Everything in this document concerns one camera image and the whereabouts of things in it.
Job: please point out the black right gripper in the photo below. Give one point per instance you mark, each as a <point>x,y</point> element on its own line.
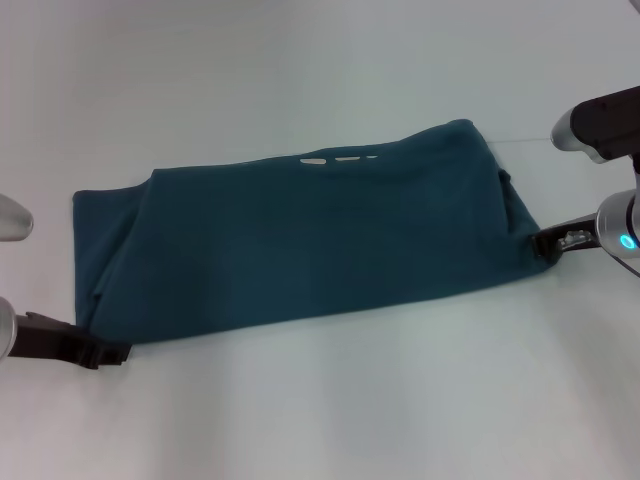
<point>570,237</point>

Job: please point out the teal blue shirt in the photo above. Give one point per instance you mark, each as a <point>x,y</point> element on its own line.
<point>310,235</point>

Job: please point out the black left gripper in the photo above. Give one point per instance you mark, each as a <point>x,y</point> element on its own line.
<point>50,340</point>

